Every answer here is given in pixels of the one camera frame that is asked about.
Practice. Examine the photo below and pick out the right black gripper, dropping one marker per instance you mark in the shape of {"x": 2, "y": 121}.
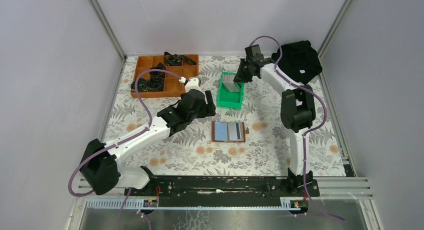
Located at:
{"x": 239, "y": 77}

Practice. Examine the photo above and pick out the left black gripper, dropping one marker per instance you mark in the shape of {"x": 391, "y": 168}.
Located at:
{"x": 208, "y": 109}

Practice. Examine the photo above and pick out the brown leather card holder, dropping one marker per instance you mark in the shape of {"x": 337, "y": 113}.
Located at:
{"x": 228, "y": 132}

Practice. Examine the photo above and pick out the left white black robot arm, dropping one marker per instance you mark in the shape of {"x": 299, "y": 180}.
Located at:
{"x": 102, "y": 163}

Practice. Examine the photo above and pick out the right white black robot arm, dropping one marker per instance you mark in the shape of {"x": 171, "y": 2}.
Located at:
{"x": 297, "y": 109}

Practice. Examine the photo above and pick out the stack of credit cards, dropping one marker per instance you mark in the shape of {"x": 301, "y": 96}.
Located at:
{"x": 228, "y": 80}

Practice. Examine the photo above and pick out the wooden compartment tray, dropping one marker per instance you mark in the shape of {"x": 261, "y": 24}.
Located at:
{"x": 171, "y": 87}

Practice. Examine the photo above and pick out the green plastic bin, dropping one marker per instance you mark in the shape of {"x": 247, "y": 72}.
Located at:
{"x": 229, "y": 99}

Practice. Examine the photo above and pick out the rolled belt lower right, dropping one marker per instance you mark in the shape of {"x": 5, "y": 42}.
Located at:
{"x": 155, "y": 84}

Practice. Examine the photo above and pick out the rolled belt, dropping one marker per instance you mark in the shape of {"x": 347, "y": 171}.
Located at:
{"x": 177, "y": 60}
{"x": 141, "y": 85}
{"x": 157, "y": 71}
{"x": 155, "y": 84}

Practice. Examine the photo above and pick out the rolled belt top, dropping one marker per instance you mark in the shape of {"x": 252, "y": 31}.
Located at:
{"x": 177, "y": 60}

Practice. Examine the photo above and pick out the black cloth bundle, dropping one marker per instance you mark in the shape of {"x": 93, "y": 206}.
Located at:
{"x": 299, "y": 61}

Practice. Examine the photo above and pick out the rolled belt middle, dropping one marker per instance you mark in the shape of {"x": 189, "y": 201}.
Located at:
{"x": 157, "y": 71}

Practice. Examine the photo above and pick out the rolled belt lower left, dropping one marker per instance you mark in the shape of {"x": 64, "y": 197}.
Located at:
{"x": 141, "y": 85}

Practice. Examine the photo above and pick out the floral patterned table mat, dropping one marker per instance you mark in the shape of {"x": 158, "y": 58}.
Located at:
{"x": 192, "y": 152}

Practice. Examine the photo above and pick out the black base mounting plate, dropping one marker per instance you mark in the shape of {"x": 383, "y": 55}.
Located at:
{"x": 266, "y": 186}

